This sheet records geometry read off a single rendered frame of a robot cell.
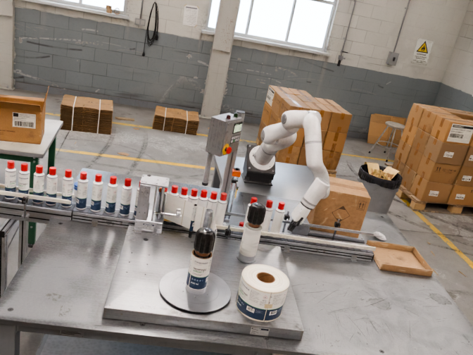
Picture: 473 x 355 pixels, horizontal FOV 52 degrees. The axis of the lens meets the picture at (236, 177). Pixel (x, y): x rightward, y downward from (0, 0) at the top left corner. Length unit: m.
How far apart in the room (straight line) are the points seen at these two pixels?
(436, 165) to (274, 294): 4.38
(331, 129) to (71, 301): 4.62
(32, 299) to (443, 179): 5.07
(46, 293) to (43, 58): 6.21
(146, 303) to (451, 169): 4.81
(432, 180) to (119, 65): 4.83
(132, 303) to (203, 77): 6.24
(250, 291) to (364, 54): 6.91
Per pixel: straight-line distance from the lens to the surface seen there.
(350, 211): 2.95
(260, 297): 1.99
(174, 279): 2.17
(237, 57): 7.99
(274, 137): 3.06
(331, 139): 6.22
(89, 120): 6.53
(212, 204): 2.57
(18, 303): 2.11
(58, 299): 2.12
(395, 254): 3.04
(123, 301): 2.04
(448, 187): 6.36
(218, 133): 2.46
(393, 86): 8.91
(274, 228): 2.66
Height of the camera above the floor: 2.11
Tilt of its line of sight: 21 degrees down
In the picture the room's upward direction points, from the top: 12 degrees clockwise
